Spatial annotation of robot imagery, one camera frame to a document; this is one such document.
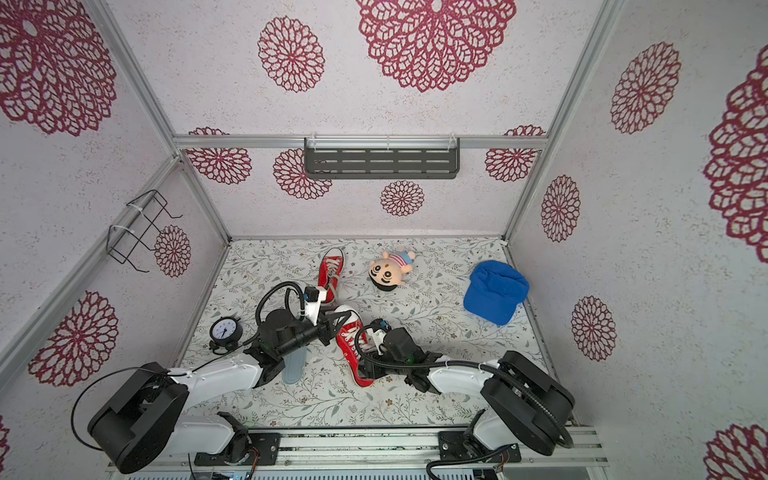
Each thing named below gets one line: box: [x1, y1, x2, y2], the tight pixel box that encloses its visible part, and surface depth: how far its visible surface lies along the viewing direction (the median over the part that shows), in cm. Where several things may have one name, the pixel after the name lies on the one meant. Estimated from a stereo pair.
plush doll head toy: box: [368, 251, 415, 292], surface depth 104 cm
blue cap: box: [463, 260, 530, 326], surface depth 103 cm
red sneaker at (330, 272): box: [318, 247, 345, 304], surface depth 110 cm
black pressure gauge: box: [208, 316, 243, 350], surface depth 94 cm
